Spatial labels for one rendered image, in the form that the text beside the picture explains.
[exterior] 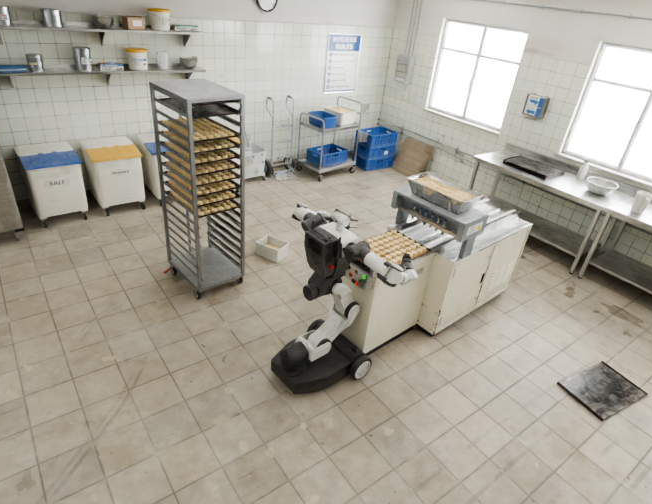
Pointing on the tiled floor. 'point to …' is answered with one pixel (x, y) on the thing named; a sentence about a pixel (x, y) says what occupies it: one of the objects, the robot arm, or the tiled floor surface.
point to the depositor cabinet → (468, 272)
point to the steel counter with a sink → (642, 274)
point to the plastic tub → (272, 248)
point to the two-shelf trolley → (323, 141)
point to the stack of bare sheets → (602, 390)
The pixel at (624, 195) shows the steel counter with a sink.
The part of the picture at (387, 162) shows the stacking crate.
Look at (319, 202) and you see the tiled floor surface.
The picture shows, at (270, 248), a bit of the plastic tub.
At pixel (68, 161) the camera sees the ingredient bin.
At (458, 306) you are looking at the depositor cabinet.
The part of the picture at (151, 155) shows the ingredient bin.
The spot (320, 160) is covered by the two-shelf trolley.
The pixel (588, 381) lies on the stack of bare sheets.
